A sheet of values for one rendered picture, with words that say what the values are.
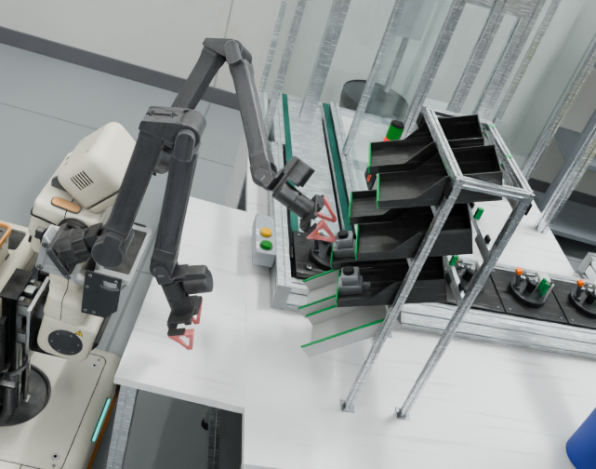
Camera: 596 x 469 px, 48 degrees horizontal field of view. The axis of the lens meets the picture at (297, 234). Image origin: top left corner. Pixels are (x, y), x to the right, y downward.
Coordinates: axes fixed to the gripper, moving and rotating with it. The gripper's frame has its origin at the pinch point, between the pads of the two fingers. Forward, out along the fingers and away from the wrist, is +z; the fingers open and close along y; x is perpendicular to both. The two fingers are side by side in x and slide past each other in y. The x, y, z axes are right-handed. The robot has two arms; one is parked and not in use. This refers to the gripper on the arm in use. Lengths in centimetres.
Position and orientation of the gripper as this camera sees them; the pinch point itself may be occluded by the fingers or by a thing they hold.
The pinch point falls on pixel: (333, 229)
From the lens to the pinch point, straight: 188.5
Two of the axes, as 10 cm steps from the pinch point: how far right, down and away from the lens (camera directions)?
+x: -6.3, 6.0, 4.8
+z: 7.7, 5.6, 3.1
